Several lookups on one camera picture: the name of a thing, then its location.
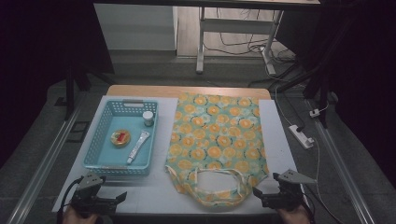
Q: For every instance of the white cabinet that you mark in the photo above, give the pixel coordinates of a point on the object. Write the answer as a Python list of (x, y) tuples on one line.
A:
[(134, 28)]

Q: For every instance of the white power strip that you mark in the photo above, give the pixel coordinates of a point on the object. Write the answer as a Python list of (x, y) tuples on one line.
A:
[(300, 136)]

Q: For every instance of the person's left hand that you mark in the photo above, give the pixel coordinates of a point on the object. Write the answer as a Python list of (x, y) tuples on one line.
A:
[(73, 217)]

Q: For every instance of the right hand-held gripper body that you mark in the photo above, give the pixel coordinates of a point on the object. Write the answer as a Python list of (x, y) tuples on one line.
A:
[(291, 193)]

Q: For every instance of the blue perforated plastic basket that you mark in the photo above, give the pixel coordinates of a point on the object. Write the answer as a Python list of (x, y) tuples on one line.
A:
[(102, 155)]

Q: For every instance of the white ointment tube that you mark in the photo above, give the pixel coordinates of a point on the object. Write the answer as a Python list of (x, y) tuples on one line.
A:
[(138, 146)]

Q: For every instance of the orange-print fabric bag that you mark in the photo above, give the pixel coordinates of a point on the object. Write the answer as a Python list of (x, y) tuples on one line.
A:
[(218, 137)]

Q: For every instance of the person's right hand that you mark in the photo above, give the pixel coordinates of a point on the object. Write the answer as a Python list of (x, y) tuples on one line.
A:
[(294, 217)]

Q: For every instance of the white-legged desk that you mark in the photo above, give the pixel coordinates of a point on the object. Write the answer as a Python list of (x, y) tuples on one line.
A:
[(236, 25)]

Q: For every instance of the aluminium rail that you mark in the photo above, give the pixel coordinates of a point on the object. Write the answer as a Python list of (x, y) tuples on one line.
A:
[(339, 168), (40, 171)]

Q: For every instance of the small white-lidded jar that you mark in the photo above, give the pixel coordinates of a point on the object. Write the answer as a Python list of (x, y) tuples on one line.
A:
[(148, 118)]

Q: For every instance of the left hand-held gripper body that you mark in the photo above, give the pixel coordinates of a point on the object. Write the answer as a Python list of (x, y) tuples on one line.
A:
[(90, 182)]

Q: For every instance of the black metal stand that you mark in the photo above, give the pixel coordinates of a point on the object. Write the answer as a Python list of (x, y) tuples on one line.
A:
[(323, 93), (70, 93)]

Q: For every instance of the round gold candy tin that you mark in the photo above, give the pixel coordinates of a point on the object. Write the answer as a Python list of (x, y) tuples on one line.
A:
[(120, 138)]

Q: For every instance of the small white adapter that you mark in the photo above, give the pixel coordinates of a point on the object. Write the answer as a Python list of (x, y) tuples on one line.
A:
[(315, 113)]

